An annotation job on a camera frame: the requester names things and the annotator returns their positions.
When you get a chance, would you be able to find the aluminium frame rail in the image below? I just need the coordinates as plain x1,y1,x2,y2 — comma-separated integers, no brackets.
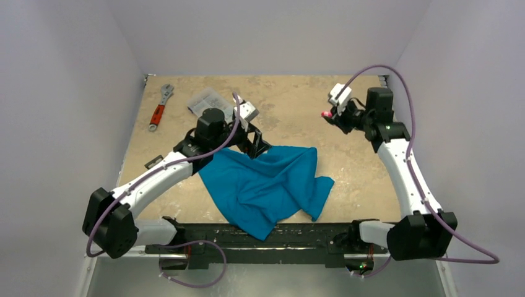
74,248,458,296

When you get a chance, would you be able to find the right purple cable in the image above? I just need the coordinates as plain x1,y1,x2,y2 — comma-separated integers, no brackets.
340,64,500,265

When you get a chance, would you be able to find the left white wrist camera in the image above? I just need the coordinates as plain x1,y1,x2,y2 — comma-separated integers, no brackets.
233,101,259,132

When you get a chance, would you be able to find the purple cable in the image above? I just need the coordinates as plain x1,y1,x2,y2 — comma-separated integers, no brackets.
340,64,500,265
86,92,243,258

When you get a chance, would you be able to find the red handled adjustable wrench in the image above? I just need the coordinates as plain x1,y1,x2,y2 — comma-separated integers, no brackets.
148,84,174,132

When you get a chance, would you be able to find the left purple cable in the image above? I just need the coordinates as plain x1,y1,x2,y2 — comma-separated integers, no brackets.
86,92,243,258

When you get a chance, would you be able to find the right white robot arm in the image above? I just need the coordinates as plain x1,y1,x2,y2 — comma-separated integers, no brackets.
323,84,458,260

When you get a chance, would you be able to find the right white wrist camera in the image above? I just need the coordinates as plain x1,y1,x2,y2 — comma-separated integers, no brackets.
328,84,352,115

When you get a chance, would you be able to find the clear plastic organizer box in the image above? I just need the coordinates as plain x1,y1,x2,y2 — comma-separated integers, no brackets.
187,87,233,120

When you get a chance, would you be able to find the small black square frame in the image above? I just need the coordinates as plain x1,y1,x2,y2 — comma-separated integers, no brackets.
144,155,163,170

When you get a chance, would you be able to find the blue t-shirt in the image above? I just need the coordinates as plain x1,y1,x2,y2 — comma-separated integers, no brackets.
199,146,334,241

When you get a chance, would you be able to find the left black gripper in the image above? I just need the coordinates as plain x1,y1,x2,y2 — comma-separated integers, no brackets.
210,118,271,158

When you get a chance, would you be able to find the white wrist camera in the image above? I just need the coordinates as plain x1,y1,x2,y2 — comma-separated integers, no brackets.
233,101,259,132
328,84,352,115

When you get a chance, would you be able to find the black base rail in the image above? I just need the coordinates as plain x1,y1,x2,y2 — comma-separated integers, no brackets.
145,223,389,272

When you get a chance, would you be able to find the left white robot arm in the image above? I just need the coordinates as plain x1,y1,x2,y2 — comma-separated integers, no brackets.
82,102,271,259

